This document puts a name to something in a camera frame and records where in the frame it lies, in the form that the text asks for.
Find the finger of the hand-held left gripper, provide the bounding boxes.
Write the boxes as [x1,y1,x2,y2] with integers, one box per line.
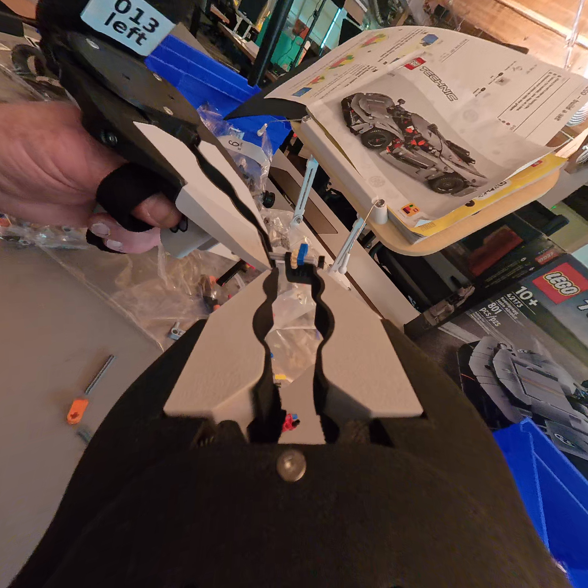
[195,140,274,260]
[132,120,274,273]

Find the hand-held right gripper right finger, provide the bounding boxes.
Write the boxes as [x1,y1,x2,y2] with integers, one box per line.
[312,269,424,444]

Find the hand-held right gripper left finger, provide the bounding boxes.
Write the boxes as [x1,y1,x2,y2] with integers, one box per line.
[163,269,281,444]

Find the large bag dark lego pieces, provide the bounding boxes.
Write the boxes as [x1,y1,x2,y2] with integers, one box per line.
[198,103,276,221]

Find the black lego beam red pins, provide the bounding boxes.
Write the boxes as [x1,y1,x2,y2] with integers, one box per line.
[216,263,249,288]

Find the dark grey lego axle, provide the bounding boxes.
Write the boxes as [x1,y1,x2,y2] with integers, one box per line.
[84,355,115,396]

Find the dark printed lego box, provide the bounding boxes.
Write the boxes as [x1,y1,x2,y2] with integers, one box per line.
[404,225,588,465]

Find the person's left hand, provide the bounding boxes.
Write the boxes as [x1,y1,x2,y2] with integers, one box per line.
[0,101,184,255]

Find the blue plastic bin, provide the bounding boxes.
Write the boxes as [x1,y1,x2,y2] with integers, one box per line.
[147,34,295,152]
[494,418,588,588]

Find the pile of clear plastic bags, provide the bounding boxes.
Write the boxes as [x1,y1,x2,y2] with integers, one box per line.
[0,216,322,368]

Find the black metal pole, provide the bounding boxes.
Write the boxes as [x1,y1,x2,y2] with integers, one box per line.
[250,0,295,85]

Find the open instruction book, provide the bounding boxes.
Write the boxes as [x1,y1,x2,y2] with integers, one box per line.
[225,25,588,244]

